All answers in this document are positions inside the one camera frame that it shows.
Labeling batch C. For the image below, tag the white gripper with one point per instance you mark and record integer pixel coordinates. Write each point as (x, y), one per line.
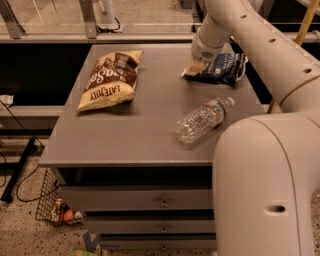
(204, 50)

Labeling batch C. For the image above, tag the blue chip bag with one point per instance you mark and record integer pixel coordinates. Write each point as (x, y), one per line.
(227, 68)

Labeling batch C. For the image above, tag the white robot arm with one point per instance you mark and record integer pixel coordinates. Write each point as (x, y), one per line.
(267, 167)

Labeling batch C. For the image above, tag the brown Late July chip bag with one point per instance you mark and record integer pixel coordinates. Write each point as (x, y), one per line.
(112, 81)

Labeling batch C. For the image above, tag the clear plastic water bottle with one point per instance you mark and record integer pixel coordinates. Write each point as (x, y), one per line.
(197, 123)

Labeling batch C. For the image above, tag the grey drawer cabinet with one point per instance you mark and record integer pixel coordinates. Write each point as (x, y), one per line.
(135, 143)

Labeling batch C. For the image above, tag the top grey drawer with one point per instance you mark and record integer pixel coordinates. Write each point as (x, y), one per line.
(136, 197)

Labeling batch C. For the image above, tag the grey drawer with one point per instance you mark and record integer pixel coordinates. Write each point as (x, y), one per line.
(149, 225)
(158, 243)
(136, 197)

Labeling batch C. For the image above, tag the middle grey drawer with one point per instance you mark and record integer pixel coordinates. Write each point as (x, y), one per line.
(149, 225)

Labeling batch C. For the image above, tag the white paper at left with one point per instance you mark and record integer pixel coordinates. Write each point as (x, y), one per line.
(6, 101)

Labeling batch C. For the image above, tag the snack items in basket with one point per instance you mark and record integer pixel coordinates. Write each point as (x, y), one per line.
(62, 214)

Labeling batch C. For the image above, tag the bottom grey drawer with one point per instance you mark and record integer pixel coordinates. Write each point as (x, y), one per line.
(158, 243)

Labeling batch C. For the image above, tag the black metal bar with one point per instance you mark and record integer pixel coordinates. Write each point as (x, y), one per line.
(16, 168)

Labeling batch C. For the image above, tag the wooden yellow ladder frame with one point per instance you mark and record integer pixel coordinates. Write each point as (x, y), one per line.
(305, 23)

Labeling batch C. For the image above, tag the metal window railing frame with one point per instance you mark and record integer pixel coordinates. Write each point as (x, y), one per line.
(99, 21)

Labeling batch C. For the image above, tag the black wire basket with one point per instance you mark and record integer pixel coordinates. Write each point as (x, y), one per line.
(48, 196)

